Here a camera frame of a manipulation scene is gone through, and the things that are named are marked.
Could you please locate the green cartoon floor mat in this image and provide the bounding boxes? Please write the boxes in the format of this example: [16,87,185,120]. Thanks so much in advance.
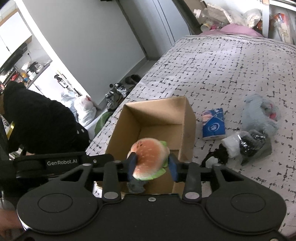
[94,111,114,137]

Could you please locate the grey wardrobe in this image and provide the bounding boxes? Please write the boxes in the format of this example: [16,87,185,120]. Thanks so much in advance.
[117,0,190,60]

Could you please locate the brown cardboard box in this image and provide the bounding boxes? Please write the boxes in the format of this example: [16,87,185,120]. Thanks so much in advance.
[93,96,197,196]

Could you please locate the clear plastic bottle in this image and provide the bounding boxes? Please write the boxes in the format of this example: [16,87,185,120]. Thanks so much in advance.
[193,8,217,24]

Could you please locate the dark slippers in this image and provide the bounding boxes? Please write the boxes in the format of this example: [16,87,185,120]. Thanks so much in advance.
[125,74,141,85]

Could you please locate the paper cup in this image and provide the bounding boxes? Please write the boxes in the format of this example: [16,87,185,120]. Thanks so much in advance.
[200,23,212,32]

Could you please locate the white soft wad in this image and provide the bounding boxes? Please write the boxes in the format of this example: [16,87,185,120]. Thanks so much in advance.
[221,133,240,159]

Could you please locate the person left hand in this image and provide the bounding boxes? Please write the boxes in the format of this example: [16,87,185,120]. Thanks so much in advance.
[0,209,22,232]

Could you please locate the blue tissue pack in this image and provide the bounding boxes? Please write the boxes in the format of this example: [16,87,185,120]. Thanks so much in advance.
[202,108,226,140]

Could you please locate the black item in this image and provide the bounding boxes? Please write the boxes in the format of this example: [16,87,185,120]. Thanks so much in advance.
[238,130,273,166]

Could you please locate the patterned white bed blanket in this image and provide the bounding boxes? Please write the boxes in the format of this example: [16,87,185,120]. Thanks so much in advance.
[85,34,296,237]

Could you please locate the light blue fluffy plush bag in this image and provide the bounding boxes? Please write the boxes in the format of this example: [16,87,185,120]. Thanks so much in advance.
[241,94,281,137]

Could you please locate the white plastic bag on floor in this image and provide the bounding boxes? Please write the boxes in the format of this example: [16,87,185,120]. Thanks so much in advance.
[61,91,97,127]

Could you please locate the grey blue knitted pouch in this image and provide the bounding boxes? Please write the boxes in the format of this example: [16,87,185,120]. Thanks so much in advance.
[127,179,148,194]

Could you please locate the grey sneakers pair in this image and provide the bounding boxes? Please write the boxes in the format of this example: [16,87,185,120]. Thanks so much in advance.
[105,83,130,111]

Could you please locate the pink bed sheet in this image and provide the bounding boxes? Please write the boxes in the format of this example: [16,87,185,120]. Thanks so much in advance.
[201,24,263,37]

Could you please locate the person black clothing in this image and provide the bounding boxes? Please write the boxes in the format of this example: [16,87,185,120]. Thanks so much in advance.
[1,81,90,155]

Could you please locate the leaning brown framed board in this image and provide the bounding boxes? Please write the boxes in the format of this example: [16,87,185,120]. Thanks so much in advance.
[173,0,206,35]

